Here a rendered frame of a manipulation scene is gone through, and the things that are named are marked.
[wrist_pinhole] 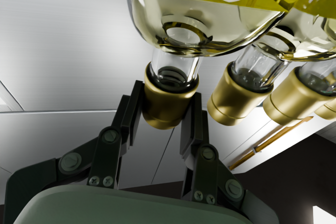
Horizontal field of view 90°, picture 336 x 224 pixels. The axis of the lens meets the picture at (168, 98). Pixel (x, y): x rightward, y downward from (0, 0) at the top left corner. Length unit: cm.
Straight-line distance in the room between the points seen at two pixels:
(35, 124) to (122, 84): 21
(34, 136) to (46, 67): 27
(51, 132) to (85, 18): 33
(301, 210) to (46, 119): 260
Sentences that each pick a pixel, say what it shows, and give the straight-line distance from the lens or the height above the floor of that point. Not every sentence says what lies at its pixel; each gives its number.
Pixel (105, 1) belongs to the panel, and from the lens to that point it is 21.
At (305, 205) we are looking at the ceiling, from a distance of 274.
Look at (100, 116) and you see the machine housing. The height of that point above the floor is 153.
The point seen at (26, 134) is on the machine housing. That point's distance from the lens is 52.
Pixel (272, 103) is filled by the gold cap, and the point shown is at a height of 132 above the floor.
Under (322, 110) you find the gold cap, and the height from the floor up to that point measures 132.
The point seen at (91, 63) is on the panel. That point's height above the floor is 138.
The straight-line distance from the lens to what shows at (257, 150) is 85.
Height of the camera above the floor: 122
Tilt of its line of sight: 49 degrees up
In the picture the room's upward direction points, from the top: 164 degrees counter-clockwise
